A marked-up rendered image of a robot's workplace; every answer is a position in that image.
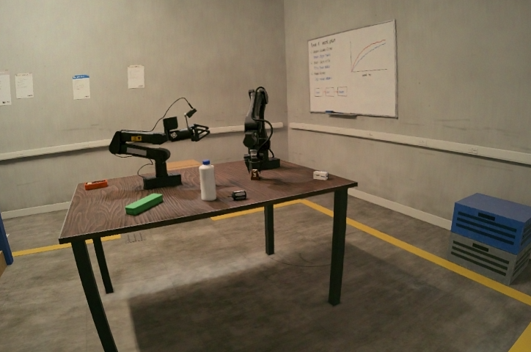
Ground green rectangular block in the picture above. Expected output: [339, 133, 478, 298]
[125, 194, 163, 215]

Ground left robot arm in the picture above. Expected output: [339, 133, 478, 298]
[243, 89, 280, 164]

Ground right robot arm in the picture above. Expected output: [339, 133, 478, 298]
[109, 117, 181, 182]

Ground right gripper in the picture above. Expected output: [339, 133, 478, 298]
[179, 110, 210, 142]

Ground orange rectangular block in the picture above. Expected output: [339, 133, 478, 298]
[85, 180, 108, 190]

